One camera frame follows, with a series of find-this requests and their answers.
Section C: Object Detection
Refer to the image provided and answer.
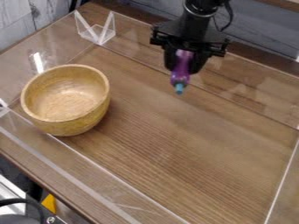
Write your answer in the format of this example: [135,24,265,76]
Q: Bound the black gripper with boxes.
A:
[150,8,230,74]

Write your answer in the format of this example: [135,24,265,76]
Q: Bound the purple toy eggplant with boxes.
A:
[171,49,194,95]

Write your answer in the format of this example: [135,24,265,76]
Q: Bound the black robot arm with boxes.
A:
[150,0,234,74]

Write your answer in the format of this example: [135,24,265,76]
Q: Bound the brown wooden bowl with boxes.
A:
[21,64,111,137]

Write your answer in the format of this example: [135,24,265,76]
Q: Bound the yellow black device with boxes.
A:
[42,193,70,224]

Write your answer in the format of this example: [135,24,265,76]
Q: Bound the clear acrylic corner bracket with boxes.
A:
[74,10,117,46]

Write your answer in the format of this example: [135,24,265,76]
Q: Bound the clear acrylic tray wall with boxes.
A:
[0,4,299,224]

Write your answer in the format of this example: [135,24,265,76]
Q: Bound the black cable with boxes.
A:
[0,198,47,224]

